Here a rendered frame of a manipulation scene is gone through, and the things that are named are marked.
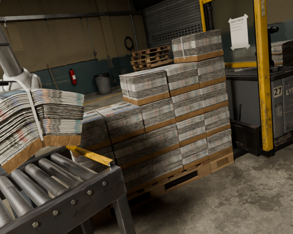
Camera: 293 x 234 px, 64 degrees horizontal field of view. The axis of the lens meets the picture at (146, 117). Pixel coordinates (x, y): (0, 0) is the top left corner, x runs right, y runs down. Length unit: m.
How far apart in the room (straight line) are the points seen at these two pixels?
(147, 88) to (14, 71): 0.90
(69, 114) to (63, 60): 7.88
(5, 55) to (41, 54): 7.05
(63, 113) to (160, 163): 1.20
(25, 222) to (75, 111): 0.44
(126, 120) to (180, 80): 0.56
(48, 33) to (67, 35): 0.67
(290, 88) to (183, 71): 1.17
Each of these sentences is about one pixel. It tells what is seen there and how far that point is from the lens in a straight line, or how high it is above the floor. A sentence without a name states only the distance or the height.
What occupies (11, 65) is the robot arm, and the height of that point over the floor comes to 1.30.
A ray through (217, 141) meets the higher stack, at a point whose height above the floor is 0.29.
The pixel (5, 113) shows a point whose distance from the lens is 0.94.
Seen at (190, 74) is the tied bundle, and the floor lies 0.97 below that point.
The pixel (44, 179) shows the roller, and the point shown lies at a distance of 1.09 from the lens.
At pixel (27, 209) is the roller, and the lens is 0.92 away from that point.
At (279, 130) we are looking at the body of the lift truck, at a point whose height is 0.23.
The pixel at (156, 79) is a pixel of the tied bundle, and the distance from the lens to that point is 1.86.
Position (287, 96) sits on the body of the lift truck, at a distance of 2.68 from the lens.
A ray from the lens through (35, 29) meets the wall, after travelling 8.73.
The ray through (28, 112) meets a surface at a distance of 0.96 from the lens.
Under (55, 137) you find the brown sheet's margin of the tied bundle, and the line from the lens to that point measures 1.00.
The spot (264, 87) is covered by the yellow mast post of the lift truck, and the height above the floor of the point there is 0.72.
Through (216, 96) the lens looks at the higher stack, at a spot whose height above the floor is 0.72.
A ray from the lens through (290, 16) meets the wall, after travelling 7.96.
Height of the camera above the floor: 1.22
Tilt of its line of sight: 15 degrees down
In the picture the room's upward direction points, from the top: 11 degrees counter-clockwise
